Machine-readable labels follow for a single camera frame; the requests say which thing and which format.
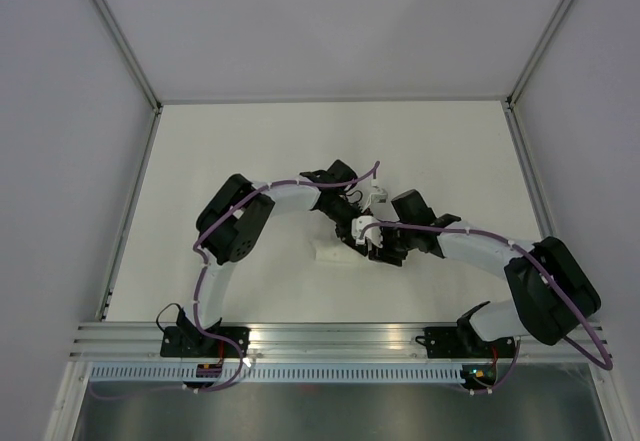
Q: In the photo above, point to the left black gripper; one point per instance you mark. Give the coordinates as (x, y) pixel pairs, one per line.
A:
(345, 235)

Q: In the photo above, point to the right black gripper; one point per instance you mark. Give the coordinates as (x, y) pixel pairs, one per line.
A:
(385, 254)

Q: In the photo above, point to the white cloth napkin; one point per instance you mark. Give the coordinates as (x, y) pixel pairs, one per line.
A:
(335, 252)

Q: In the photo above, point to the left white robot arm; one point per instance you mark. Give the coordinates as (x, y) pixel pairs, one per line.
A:
(231, 223)

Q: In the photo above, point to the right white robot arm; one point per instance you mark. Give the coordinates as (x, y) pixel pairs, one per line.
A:
(550, 295)

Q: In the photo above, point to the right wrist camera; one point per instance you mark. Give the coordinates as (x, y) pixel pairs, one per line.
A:
(366, 231)

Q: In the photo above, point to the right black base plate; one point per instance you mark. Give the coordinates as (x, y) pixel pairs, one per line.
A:
(452, 342)

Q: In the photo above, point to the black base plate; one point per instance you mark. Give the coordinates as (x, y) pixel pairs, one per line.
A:
(176, 344)
(452, 342)

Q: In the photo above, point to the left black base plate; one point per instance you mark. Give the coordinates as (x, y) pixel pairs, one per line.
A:
(176, 344)

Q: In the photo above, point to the right aluminium frame post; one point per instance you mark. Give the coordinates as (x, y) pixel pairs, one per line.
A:
(551, 29)

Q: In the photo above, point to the aluminium frame post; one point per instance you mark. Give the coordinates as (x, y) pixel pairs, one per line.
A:
(551, 29)
(126, 53)

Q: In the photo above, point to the aluminium mounting rail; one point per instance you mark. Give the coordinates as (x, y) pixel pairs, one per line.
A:
(268, 342)

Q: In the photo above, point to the white slotted cable duct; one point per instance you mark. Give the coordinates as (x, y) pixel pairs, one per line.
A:
(281, 372)

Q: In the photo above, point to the left aluminium frame post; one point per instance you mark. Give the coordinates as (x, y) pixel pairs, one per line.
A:
(126, 53)

